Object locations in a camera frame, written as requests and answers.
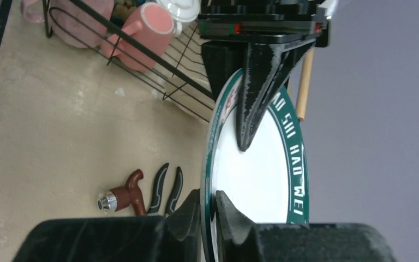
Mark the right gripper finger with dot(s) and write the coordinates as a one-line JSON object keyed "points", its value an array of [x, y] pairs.
{"points": [[241, 239], [147, 238]]}

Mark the pink ceramic mug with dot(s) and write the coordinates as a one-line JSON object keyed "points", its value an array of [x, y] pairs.
{"points": [[152, 26]]}

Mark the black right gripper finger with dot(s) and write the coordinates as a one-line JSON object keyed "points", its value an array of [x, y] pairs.
{"points": [[266, 68], [221, 59]]}

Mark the green rimmed plate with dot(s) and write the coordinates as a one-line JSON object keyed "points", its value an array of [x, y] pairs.
{"points": [[268, 182]]}

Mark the blue ceramic cup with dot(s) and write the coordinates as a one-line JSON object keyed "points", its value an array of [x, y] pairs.
{"points": [[123, 9]]}

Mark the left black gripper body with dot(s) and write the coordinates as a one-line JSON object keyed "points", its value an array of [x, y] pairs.
{"points": [[266, 22]]}

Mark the small cream saucer plate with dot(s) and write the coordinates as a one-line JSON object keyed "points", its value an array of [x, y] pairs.
{"points": [[184, 53]]}

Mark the black wire dish rack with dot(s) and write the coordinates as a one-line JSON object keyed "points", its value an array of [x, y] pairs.
{"points": [[264, 39]]}

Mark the pink faceted ceramic cup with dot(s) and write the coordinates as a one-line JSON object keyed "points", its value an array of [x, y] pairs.
{"points": [[72, 24]]}

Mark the red brown faucet tap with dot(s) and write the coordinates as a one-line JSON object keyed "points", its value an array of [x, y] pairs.
{"points": [[121, 197]]}

